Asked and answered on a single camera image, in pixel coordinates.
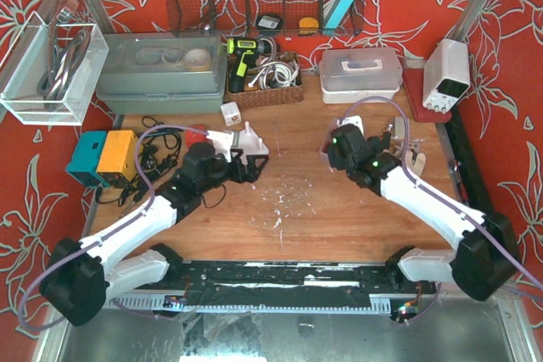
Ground woven wicker basket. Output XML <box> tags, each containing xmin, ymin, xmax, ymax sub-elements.
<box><xmin>224</xmin><ymin>71</ymin><xmax>304</xmax><ymax>109</ymax></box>

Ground grey plastic toolbox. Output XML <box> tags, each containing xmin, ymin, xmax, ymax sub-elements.
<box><xmin>96</xmin><ymin>33</ymin><xmax>227</xmax><ymax>115</ymax></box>

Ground small grey metal box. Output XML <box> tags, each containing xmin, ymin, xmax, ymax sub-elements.
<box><xmin>391</xmin><ymin>116</ymin><xmax>410</xmax><ymax>140</ymax></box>

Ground white peg fixture base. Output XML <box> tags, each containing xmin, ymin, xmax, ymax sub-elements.
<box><xmin>214</xmin><ymin>121</ymin><xmax>269</xmax><ymax>164</ymax></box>

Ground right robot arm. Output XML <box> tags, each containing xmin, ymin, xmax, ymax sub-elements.
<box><xmin>326</xmin><ymin>124</ymin><xmax>519</xmax><ymax>301</ymax></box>

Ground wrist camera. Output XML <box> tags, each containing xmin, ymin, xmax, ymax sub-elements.
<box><xmin>206</xmin><ymin>131</ymin><xmax>238</xmax><ymax>163</ymax></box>
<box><xmin>341</xmin><ymin>115</ymin><xmax>364</xmax><ymax>133</ymax></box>

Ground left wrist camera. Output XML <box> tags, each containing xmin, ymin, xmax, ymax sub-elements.
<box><xmin>206</xmin><ymin>131</ymin><xmax>238</xmax><ymax>163</ymax></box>

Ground black power cable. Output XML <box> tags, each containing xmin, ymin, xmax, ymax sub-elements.
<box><xmin>95</xmin><ymin>114</ymin><xmax>186</xmax><ymax>210</ymax></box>

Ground white bench power supply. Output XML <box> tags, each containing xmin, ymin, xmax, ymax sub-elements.
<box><xmin>422</xmin><ymin>38</ymin><xmax>470</xmax><ymax>114</ymax></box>

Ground flexible metal hose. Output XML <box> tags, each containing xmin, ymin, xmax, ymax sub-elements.
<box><xmin>249</xmin><ymin>39</ymin><xmax>283</xmax><ymax>90</ymax></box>

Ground yellow tape measure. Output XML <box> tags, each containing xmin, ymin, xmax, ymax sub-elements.
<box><xmin>299</xmin><ymin>17</ymin><xmax>320</xmax><ymax>36</ymax></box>

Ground teal box device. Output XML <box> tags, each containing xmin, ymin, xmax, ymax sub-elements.
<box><xmin>65</xmin><ymin>131</ymin><xmax>109</xmax><ymax>187</ymax></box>

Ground red book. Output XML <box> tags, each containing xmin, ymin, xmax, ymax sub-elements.
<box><xmin>402</xmin><ymin>68</ymin><xmax>451</xmax><ymax>124</ymax></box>

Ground white clear-lid storage box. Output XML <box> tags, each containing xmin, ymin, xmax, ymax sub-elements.
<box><xmin>319</xmin><ymin>47</ymin><xmax>403</xmax><ymax>104</ymax></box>

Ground white cube power adapter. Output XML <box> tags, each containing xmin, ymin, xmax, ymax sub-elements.
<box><xmin>220</xmin><ymin>102</ymin><xmax>242</xmax><ymax>126</ymax></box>

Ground translucent plastic spring bin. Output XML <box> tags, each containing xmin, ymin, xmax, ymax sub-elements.
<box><xmin>319</xmin><ymin>129</ymin><xmax>335</xmax><ymax>166</ymax></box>

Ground yellow box device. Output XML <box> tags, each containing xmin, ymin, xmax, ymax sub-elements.
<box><xmin>97</xmin><ymin>130</ymin><xmax>137</xmax><ymax>189</ymax></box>

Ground white coiled cable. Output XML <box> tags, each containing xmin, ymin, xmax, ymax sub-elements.
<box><xmin>265</xmin><ymin>61</ymin><xmax>300</xmax><ymax>90</ymax></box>

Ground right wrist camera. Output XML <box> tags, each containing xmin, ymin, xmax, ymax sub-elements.
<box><xmin>341</xmin><ymin>115</ymin><xmax>364</xmax><ymax>133</ymax></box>

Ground clear acrylic wall bin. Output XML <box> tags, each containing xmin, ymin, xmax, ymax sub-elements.
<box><xmin>1</xmin><ymin>13</ymin><xmax>109</xmax><ymax>126</ymax></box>

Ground black wire wall basket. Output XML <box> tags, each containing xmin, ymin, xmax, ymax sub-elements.
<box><xmin>165</xmin><ymin>0</ymin><xmax>367</xmax><ymax>39</ymax></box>

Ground green black cordless drill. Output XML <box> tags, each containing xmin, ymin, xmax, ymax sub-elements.
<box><xmin>227</xmin><ymin>36</ymin><xmax>275</xmax><ymax>93</ymax></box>

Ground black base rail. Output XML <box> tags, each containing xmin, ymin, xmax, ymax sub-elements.
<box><xmin>133</xmin><ymin>258</ymin><xmax>438</xmax><ymax>310</ymax></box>

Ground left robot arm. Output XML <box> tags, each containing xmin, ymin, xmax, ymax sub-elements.
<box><xmin>39</xmin><ymin>139</ymin><xmax>269</xmax><ymax>326</ymax></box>

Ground white work glove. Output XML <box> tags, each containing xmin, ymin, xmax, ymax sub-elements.
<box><xmin>394</xmin><ymin>148</ymin><xmax>426</xmax><ymax>176</ymax></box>

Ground red cube block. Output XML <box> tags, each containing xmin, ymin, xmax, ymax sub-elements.
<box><xmin>184</xmin><ymin>125</ymin><xmax>208</xmax><ymax>149</ymax></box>

